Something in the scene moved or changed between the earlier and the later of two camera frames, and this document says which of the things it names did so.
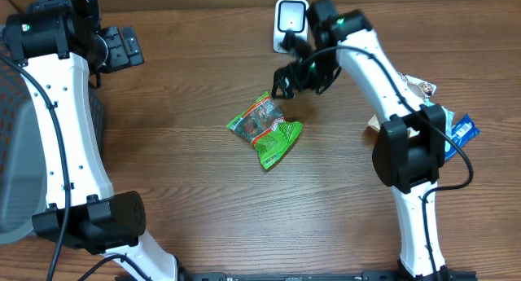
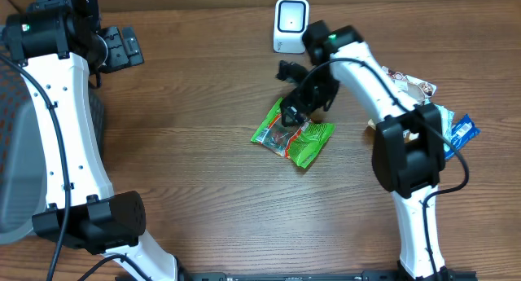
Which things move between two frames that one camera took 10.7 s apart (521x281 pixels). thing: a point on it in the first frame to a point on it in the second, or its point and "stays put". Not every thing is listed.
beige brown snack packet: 420,90 stays put
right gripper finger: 287,79 to 291,115
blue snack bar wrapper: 463,130 stays put
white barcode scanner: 290,13 stays put
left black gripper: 121,57 stays put
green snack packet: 271,134 to 300,142
